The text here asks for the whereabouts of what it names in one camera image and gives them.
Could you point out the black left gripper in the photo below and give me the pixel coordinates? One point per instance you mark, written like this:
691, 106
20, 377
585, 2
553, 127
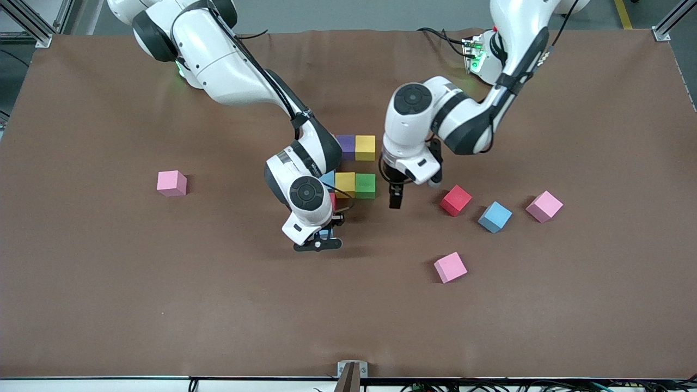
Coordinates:
395, 193

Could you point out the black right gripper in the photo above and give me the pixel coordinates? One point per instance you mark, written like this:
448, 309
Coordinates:
337, 219

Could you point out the blue foam cube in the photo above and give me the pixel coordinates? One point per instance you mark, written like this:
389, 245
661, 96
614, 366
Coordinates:
325, 234
328, 178
495, 216

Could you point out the red foam cube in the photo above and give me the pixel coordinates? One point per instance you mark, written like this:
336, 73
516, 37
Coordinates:
332, 200
456, 200

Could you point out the green foam cube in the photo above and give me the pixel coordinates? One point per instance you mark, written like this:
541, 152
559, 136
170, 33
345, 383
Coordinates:
365, 186

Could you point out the yellow foam cube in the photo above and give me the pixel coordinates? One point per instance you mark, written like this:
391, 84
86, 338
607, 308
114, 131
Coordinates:
344, 184
365, 148

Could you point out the purple foam cube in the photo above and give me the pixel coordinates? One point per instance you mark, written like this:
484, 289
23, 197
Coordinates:
346, 147

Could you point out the pink foam cube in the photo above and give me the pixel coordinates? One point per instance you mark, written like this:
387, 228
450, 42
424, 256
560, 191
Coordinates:
450, 267
544, 206
171, 182

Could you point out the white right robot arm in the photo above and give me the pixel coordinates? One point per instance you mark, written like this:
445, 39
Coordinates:
218, 65

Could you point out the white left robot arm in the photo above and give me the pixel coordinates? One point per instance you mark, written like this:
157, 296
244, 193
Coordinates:
523, 27

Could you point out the brown table cover sheet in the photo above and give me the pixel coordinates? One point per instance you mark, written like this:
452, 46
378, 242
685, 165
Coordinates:
272, 326

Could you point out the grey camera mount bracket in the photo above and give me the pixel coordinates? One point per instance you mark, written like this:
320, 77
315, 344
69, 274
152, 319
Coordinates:
342, 369

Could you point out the aluminium frame post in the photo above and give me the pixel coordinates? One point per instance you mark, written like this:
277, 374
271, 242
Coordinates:
661, 34
41, 38

